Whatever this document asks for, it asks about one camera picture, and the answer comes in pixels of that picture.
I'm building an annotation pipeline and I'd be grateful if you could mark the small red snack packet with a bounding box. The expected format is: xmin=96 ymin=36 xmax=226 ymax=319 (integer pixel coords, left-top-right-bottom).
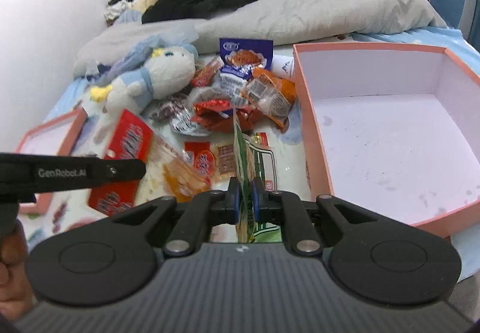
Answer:
xmin=184 ymin=141 xmax=218 ymax=184

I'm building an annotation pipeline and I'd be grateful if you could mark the pink cardboard box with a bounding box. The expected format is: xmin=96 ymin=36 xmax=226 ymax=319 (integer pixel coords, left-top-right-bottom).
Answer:
xmin=294 ymin=42 xmax=479 ymax=237

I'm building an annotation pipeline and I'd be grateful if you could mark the large red snack bag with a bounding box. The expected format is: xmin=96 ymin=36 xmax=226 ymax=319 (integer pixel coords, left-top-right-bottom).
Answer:
xmin=88 ymin=110 xmax=211 ymax=216

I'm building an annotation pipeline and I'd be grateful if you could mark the green white snack packet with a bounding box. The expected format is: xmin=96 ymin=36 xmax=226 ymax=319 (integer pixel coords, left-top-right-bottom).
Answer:
xmin=233 ymin=116 xmax=281 ymax=243

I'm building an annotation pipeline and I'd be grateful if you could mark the dark candy bag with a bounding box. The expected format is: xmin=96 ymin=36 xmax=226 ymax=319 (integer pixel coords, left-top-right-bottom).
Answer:
xmin=148 ymin=93 xmax=187 ymax=123

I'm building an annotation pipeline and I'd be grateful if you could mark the blue snack packet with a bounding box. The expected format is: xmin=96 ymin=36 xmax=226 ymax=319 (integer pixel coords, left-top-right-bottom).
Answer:
xmin=219 ymin=37 xmax=274 ymax=80

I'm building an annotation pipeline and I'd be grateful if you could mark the orange snack packet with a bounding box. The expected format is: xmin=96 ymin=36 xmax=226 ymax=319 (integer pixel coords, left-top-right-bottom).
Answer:
xmin=241 ymin=67 xmax=297 ymax=128

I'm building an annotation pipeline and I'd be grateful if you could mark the white spray bottle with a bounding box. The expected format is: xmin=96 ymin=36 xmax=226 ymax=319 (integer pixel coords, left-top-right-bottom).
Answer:
xmin=271 ymin=55 xmax=294 ymax=79

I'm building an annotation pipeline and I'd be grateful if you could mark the grey duvet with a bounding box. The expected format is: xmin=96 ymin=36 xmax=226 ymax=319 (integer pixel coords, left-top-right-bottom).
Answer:
xmin=73 ymin=0 xmax=446 ymax=76

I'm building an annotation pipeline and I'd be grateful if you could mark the blue star bedsheet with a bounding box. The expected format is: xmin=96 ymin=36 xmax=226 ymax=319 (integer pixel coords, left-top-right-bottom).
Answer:
xmin=351 ymin=26 xmax=480 ymax=75

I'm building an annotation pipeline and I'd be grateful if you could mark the white blue plush penguin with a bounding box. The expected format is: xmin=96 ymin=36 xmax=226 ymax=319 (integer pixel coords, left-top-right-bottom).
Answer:
xmin=89 ymin=44 xmax=198 ymax=117

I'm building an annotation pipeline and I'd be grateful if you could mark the person's left hand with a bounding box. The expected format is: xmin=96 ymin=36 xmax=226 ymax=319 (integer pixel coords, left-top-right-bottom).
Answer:
xmin=0 ymin=220 xmax=34 ymax=321

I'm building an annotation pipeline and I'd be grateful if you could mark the pile of clothes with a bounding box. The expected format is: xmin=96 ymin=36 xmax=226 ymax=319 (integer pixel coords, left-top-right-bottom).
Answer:
xmin=103 ymin=0 xmax=157 ymax=27

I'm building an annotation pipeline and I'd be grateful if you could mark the pink box lid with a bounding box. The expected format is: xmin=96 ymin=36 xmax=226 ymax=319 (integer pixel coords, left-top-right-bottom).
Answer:
xmin=15 ymin=106 xmax=89 ymax=215

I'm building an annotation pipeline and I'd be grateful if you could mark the small red peanut packet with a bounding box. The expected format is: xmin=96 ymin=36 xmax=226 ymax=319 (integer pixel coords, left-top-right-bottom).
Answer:
xmin=190 ymin=55 xmax=224 ymax=87

